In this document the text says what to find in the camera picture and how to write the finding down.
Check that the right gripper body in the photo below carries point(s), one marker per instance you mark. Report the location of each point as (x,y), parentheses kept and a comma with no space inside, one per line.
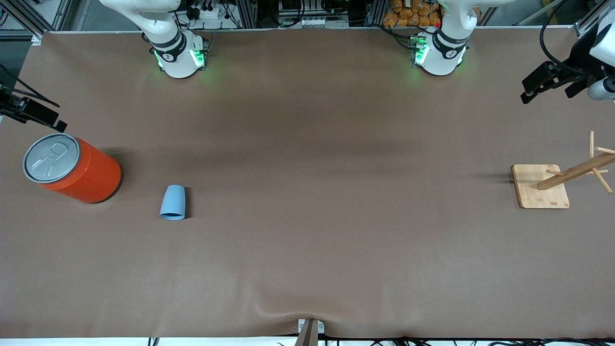
(19,110)

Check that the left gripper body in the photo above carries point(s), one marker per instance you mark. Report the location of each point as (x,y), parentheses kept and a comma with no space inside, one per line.
(580,66)

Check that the light blue plastic cup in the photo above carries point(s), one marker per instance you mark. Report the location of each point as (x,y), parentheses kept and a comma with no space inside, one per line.
(173,204)

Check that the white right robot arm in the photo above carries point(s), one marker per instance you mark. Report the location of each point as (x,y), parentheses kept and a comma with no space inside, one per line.
(180,57)

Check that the large orange can grey lid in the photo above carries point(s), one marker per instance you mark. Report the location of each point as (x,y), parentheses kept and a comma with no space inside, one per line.
(86,173)

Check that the wooden mug tree stand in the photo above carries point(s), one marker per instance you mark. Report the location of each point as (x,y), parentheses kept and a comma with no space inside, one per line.
(538,192)

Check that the orange snack bag pile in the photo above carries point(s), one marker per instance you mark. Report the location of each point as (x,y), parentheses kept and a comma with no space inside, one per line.
(408,14)

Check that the white power strip with plugs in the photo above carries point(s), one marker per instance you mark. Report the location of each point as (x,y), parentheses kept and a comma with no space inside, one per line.
(209,10)

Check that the brown table cloth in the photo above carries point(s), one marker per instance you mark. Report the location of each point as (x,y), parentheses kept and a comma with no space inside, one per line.
(307,192)

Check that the aluminium extrusion frame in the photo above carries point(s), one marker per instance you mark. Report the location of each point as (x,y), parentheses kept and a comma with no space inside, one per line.
(588,24)
(29,17)

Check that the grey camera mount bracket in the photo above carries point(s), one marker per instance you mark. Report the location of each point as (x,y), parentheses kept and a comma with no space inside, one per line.
(310,331)

